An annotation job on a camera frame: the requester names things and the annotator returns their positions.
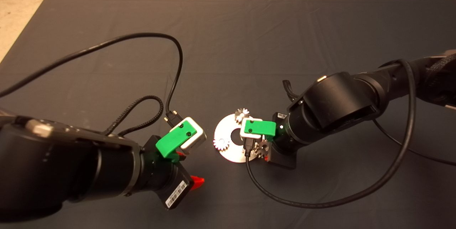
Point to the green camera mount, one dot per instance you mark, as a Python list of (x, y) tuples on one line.
[(260, 127), (171, 141)]

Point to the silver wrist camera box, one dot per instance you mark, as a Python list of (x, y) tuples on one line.
[(197, 140), (242, 134)]

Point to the round metal carrier plate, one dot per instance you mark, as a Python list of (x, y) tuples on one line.
[(224, 129)]

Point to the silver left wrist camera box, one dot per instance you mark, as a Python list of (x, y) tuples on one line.
[(197, 140)]

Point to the green left camera mount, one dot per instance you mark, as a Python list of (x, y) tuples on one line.
[(171, 141)]

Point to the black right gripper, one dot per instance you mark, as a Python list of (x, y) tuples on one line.
[(283, 154)]

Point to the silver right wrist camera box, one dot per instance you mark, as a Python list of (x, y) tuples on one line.
[(242, 134)]

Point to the green right camera mount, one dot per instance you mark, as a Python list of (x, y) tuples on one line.
[(260, 127)]

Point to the dark grey table cloth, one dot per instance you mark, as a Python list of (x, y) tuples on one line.
[(285, 26)]

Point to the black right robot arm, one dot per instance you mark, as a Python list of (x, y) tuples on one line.
[(338, 100)]

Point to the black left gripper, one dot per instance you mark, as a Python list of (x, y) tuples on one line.
[(171, 182)]

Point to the white shiny bevel gear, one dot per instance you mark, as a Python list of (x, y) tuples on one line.
[(221, 145)]

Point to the steel planetary gear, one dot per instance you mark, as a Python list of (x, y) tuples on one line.
[(263, 149), (240, 113)]

